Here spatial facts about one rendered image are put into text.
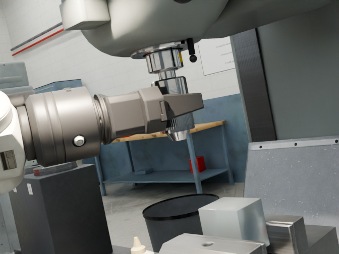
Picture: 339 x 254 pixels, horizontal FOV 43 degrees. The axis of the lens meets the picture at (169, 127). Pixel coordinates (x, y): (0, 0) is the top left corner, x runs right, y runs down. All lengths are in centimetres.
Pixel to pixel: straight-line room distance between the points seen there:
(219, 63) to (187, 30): 533
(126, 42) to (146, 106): 8
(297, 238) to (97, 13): 35
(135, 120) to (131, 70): 662
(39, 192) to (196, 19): 48
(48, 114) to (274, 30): 54
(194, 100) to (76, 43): 782
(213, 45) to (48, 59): 435
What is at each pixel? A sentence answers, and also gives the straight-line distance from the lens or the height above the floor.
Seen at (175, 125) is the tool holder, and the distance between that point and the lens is 55.
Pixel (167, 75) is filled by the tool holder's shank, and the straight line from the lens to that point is 56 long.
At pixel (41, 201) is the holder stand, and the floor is 110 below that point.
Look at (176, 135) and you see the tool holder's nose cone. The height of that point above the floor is 119.
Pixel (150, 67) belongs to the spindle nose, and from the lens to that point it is 56.
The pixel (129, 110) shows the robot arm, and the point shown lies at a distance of 51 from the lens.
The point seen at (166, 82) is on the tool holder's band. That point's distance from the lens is 55.
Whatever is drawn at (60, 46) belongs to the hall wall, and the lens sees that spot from 880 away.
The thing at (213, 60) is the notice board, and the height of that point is 170.
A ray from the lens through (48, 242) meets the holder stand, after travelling 88.
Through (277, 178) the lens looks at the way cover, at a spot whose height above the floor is 105.
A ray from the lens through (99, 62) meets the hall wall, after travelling 779.
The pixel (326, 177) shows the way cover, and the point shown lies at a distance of 84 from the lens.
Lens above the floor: 124
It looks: 3 degrees down
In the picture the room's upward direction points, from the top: 11 degrees counter-clockwise
